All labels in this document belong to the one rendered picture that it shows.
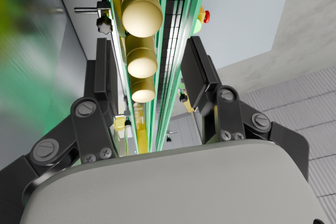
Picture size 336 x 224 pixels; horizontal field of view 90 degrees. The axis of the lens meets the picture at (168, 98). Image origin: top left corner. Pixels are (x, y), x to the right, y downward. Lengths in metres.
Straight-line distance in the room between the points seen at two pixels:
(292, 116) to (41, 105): 3.46
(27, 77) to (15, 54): 0.03
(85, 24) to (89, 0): 0.07
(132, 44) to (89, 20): 0.31
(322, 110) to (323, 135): 0.42
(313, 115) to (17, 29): 3.61
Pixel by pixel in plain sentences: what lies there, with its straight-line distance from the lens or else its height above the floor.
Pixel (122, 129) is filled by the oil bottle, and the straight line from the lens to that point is 0.88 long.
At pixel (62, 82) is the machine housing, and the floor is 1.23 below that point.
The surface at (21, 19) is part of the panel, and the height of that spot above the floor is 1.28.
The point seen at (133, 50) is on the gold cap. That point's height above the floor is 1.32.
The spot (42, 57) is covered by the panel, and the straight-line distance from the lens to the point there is 0.26.
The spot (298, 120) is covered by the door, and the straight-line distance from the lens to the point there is 3.52.
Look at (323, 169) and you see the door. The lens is 3.42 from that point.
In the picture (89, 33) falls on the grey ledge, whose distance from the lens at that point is 0.52.
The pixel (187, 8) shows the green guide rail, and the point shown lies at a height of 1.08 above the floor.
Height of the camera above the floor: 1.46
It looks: 31 degrees down
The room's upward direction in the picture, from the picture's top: 168 degrees clockwise
